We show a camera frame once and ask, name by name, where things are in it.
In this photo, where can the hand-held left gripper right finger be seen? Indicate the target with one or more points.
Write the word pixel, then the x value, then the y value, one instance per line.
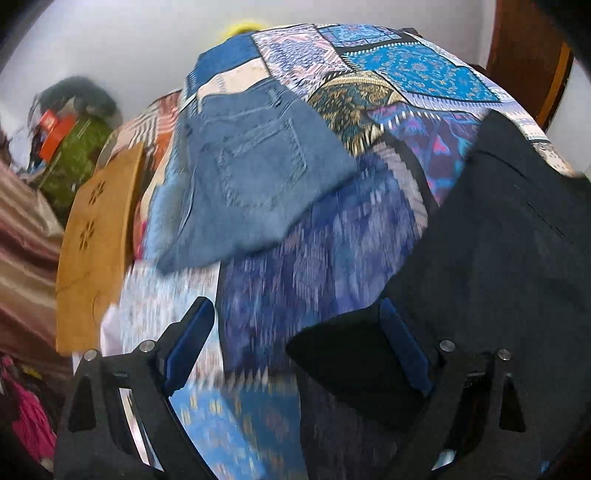
pixel 408 353

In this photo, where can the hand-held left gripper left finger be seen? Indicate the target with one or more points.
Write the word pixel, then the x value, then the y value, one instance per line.
pixel 184 353

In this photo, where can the black pants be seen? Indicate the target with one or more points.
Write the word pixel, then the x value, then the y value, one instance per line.
pixel 485 230

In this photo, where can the patchwork printed blanket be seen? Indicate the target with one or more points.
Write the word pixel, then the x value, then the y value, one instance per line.
pixel 369 221

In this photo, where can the wooden lap desk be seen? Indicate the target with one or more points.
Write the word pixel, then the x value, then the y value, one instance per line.
pixel 99 244

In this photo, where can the pink cloth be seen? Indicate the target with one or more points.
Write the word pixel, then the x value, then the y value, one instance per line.
pixel 27 410

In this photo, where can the striped pink curtain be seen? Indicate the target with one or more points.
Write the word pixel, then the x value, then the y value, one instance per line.
pixel 25 258

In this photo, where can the folded blue jeans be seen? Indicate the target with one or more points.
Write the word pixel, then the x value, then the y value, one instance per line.
pixel 258 170

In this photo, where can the green patterned storage box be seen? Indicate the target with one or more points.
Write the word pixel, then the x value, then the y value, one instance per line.
pixel 76 159

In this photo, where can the orange box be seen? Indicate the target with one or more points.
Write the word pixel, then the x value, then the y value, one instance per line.
pixel 55 134

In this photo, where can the grey plush toy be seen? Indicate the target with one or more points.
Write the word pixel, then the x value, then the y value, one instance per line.
pixel 78 94

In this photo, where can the yellow foam tube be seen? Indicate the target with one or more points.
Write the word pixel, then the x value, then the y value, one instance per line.
pixel 239 25

